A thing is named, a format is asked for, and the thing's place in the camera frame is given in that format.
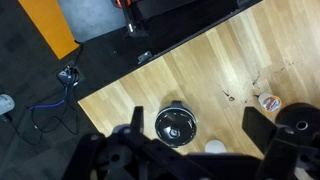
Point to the orange sofa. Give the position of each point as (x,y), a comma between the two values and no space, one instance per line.
(50,26)

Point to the grey pot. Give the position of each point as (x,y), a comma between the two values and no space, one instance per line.
(176,104)

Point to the black pot lid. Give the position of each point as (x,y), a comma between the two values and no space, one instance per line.
(173,125)

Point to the white device on floor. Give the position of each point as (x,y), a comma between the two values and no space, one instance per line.
(5,104)

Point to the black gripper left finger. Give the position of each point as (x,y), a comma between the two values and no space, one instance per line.
(137,118)

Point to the floor outlet box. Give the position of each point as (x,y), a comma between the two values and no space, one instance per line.
(68,76)

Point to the small metal bracket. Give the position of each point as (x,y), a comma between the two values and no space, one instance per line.
(145,57)

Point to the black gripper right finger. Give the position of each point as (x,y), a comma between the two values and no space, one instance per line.
(258,128)

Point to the white coffee pod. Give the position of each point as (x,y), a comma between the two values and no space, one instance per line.
(270,104)

